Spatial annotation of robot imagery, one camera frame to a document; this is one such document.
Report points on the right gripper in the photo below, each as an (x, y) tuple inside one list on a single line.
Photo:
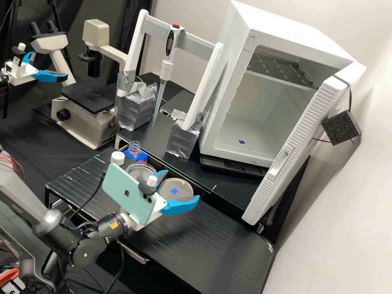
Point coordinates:
[(137, 225)]

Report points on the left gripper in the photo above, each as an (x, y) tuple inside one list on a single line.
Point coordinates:
[(20, 72)]

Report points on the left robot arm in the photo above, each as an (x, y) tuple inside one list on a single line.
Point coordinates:
[(2, 79)]

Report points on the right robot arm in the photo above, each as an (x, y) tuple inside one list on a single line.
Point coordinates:
[(82, 242)]

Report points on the left phone holder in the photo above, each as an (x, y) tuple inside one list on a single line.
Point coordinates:
[(20, 46)]

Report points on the petri dish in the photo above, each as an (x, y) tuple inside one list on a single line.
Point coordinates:
[(139, 173)]

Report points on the blue bottle holder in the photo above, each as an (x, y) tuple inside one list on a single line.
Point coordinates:
[(139, 158)]

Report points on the black platform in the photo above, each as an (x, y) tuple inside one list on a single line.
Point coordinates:
[(159, 144), (196, 242), (179, 101)]

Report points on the small bottle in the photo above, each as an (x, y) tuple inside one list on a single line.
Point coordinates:
[(135, 147)]

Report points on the white cap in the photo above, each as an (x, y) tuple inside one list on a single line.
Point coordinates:
[(118, 157)]

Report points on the cream microscope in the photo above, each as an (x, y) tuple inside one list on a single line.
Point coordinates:
[(85, 119)]

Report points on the incubator door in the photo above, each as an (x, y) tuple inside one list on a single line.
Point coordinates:
[(294, 147)]

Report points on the pipette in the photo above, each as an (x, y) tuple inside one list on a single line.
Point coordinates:
[(171, 43)]

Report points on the white pipette stand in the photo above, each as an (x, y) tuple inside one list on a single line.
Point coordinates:
[(196, 41)]

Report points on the white incubator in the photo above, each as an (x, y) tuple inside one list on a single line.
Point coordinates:
[(239, 46)]

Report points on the right wrist camera phone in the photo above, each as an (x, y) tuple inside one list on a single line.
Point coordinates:
[(128, 190)]

